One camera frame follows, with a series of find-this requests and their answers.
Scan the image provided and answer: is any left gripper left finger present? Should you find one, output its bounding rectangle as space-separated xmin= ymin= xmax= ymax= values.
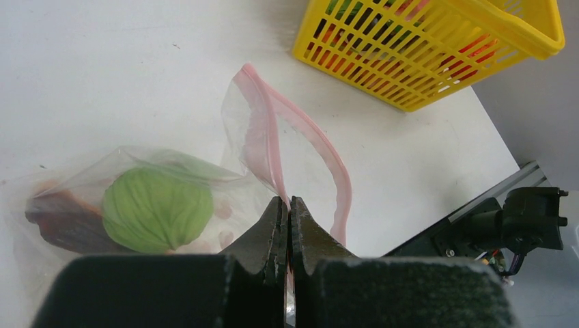
xmin=221 ymin=197 xmax=289 ymax=327

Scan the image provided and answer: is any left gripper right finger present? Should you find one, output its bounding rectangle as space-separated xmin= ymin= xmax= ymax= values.
xmin=289 ymin=196 xmax=356 ymax=327

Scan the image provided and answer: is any pale green toy cabbage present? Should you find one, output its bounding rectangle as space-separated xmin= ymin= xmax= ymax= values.
xmin=102 ymin=167 xmax=214 ymax=254

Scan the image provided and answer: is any clear zip top bag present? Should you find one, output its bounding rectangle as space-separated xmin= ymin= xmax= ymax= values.
xmin=1 ymin=64 xmax=352 ymax=269

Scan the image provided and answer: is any toy steak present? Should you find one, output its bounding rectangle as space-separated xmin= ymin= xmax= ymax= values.
xmin=25 ymin=185 xmax=132 ymax=255

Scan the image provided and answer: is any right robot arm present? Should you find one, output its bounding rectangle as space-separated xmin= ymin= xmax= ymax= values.
xmin=462 ymin=187 xmax=569 ymax=256

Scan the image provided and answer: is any yellow plastic basket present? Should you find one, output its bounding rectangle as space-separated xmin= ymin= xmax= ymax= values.
xmin=293 ymin=0 xmax=565 ymax=112

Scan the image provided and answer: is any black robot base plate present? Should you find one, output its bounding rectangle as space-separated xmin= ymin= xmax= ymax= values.
xmin=385 ymin=197 xmax=516 ymax=273

